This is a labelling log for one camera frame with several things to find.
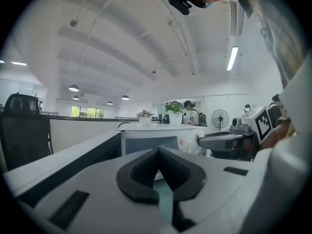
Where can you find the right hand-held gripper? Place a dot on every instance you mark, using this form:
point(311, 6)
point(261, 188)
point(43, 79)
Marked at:
point(262, 124)

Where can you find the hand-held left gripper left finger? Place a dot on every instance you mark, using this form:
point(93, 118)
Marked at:
point(102, 191)

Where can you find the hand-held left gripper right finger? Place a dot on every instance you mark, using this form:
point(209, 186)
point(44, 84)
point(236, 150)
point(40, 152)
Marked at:
point(214, 186)

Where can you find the white mug with print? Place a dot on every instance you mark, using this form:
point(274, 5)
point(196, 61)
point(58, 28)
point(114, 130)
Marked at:
point(187, 144)

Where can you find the white microwave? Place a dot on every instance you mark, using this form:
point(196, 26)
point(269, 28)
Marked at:
point(151, 127)

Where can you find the black standing fan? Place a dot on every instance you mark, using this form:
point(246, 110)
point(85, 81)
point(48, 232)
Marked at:
point(220, 118)

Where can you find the purple flower potted plant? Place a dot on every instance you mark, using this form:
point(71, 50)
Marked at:
point(175, 119)

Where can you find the variegated leaf potted plant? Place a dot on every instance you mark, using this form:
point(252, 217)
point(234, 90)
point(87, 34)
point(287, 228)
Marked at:
point(145, 121)

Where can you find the long ceiling tube light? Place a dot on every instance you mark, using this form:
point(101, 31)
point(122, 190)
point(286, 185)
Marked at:
point(232, 57)

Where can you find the window with green view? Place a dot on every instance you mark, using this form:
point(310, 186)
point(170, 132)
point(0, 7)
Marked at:
point(85, 112)

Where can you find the black office chair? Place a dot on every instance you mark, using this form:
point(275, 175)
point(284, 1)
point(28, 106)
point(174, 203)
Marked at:
point(24, 135)

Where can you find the person's plaid shirt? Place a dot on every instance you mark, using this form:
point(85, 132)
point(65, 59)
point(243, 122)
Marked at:
point(280, 33)

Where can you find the ceiling light panels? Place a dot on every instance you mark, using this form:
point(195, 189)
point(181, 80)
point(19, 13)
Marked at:
point(18, 63)

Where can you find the black head-mounted camera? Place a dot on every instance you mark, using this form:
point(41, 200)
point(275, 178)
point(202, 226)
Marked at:
point(179, 4)

